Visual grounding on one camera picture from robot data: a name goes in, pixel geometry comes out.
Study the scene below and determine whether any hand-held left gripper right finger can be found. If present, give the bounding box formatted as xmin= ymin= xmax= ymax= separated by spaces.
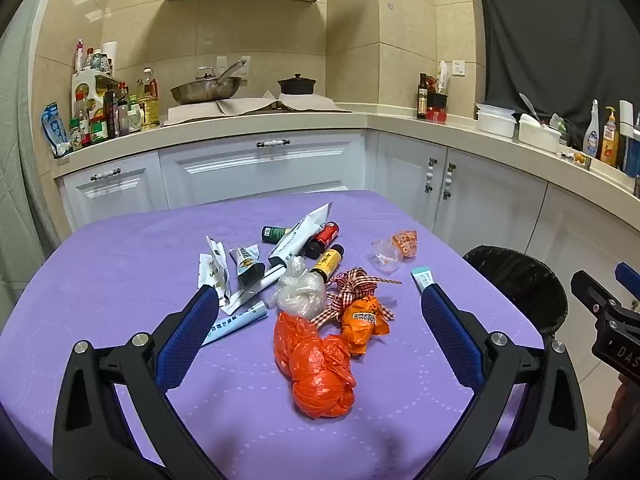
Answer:
xmin=421 ymin=282 xmax=591 ymax=480

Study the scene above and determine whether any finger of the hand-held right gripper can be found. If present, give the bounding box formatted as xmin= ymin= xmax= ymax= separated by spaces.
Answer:
xmin=571 ymin=270 xmax=626 ymax=321
xmin=615 ymin=261 xmax=640 ymax=291

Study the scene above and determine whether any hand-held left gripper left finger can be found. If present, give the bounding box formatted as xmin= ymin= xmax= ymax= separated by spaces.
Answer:
xmin=52 ymin=284 xmax=236 ymax=480

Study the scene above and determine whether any blue and white tube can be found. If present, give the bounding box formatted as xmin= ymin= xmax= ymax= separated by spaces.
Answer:
xmin=202 ymin=301 xmax=268 ymax=347

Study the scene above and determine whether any trash bin with black bag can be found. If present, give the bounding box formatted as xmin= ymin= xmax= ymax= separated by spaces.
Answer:
xmin=462 ymin=245 xmax=569 ymax=336

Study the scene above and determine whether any white sachet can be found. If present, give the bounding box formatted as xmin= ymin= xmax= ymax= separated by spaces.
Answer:
xmin=207 ymin=236 xmax=232 ymax=306
xmin=198 ymin=253 xmax=217 ymax=291

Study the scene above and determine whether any small teal tube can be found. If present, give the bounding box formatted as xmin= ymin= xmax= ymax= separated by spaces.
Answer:
xmin=411 ymin=266 xmax=437 ymax=292

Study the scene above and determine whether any white plastic strip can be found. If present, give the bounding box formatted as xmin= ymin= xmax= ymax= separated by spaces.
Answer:
xmin=220 ymin=265 xmax=286 ymax=316

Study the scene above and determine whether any orange snack wrapper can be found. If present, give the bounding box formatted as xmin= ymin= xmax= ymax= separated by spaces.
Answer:
xmin=341 ymin=296 xmax=391 ymax=356

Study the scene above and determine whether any white tube orange print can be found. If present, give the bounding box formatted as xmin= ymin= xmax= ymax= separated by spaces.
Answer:
xmin=230 ymin=244 xmax=264 ymax=286

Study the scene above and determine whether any clear orange printed wrapper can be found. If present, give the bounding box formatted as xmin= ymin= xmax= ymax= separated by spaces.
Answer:
xmin=371 ymin=230 xmax=418 ymax=276

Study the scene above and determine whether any red plaid ribbon bow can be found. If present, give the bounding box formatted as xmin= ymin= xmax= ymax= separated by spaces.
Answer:
xmin=310 ymin=268 xmax=402 ymax=326

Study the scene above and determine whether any clear plastic bag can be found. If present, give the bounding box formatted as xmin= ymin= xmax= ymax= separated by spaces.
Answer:
xmin=276 ymin=256 xmax=328 ymax=318

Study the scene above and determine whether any orange plastic bag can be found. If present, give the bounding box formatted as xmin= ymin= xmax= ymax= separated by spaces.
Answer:
xmin=273 ymin=311 xmax=357 ymax=418

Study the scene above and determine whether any large white tube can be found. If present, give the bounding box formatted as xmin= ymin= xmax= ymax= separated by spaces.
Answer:
xmin=267 ymin=202 xmax=333 ymax=268

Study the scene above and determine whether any dark bottle yellow label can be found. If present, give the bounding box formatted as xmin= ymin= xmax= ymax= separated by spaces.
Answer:
xmin=310 ymin=244 xmax=346 ymax=281

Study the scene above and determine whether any dark bottle red label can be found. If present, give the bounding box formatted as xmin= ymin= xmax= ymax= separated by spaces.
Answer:
xmin=305 ymin=221 xmax=341 ymax=259

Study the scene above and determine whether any person's right hand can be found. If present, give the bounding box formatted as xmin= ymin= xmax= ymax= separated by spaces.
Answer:
xmin=599 ymin=374 xmax=640 ymax=456

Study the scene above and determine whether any purple tablecloth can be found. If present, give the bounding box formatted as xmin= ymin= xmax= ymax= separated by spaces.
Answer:
xmin=0 ymin=190 xmax=556 ymax=480

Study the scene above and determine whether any orange dish soap bottle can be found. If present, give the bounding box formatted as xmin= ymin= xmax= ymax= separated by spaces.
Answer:
xmin=600 ymin=106 xmax=620 ymax=168

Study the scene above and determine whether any white spray bottle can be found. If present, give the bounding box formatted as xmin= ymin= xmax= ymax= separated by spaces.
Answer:
xmin=582 ymin=99 xmax=601 ymax=158

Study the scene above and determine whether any white water filter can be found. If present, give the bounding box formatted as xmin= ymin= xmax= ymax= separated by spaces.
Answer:
xmin=619 ymin=100 xmax=640 ymax=141

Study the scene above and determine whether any white open container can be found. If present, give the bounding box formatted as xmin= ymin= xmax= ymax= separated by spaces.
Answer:
xmin=518 ymin=112 xmax=563 ymax=154

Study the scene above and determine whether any wide white cabinet door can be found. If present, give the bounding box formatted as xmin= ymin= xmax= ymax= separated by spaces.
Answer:
xmin=159 ymin=130 xmax=368 ymax=208

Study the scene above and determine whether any metal spoon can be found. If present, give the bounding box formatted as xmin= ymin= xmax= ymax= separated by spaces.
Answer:
xmin=519 ymin=93 xmax=542 ymax=123

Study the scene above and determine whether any beige kitchen countertop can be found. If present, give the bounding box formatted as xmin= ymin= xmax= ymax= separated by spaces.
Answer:
xmin=52 ymin=110 xmax=640 ymax=196

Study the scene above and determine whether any red box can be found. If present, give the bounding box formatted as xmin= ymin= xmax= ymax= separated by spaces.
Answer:
xmin=426 ymin=92 xmax=449 ymax=122

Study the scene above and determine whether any yellow cooking oil bottle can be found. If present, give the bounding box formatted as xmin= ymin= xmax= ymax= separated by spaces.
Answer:
xmin=137 ymin=67 xmax=161 ymax=131

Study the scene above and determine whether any group of condiment bottles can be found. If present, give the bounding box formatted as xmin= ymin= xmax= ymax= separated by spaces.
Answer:
xmin=68 ymin=39 xmax=141 ymax=151

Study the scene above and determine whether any grey cloth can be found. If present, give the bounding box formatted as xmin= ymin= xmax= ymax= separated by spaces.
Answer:
xmin=0 ymin=0 xmax=66 ymax=281

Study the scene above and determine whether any steel frying pan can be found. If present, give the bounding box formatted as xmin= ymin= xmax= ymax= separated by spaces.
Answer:
xmin=170 ymin=60 xmax=248 ymax=106

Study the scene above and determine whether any blue and white packet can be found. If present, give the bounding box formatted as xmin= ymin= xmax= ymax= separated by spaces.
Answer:
xmin=41 ymin=102 xmax=71 ymax=156

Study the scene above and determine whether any black curtain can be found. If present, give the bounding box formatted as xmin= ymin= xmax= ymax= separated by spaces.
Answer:
xmin=477 ymin=0 xmax=640 ymax=146

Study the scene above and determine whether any black lidded pot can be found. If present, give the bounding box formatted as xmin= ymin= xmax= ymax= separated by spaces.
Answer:
xmin=277 ymin=73 xmax=317 ymax=96

